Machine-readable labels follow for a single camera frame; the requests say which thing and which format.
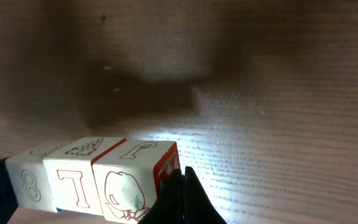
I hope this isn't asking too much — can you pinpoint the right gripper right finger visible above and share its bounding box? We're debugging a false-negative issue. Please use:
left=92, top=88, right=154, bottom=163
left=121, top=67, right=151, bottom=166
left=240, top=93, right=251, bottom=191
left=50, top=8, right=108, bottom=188
left=182, top=166, right=226, bottom=224

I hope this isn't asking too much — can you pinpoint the wooden block green letter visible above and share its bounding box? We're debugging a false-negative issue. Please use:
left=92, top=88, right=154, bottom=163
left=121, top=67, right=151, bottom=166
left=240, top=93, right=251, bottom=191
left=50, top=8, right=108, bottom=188
left=93, top=141, right=180, bottom=223

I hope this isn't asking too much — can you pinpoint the wooden block red seven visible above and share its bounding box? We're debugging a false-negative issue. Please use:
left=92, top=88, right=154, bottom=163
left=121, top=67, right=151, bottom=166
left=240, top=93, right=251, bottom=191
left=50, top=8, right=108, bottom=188
left=43, top=137, right=126, bottom=215

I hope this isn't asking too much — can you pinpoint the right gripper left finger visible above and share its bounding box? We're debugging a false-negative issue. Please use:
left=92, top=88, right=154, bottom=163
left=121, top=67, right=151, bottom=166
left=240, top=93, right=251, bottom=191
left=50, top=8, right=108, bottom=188
left=139, top=169, right=183, bottom=224

